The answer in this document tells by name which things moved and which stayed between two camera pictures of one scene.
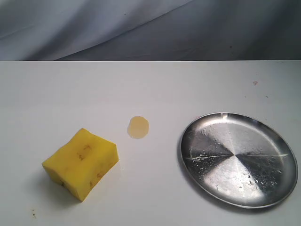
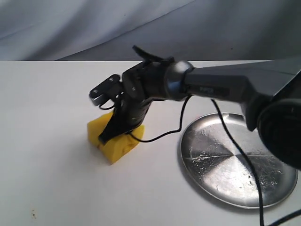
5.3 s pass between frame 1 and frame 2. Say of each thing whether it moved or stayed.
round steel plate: stayed
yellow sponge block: moved
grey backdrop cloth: stayed
